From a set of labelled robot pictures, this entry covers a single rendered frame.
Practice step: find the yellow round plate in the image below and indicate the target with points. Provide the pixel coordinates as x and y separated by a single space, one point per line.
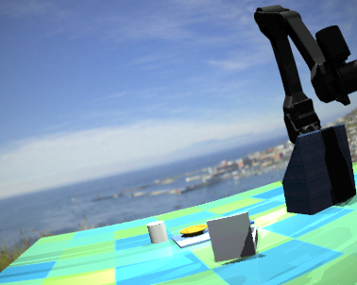
191 231

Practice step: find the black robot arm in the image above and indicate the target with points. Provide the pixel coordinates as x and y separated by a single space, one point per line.
331 77

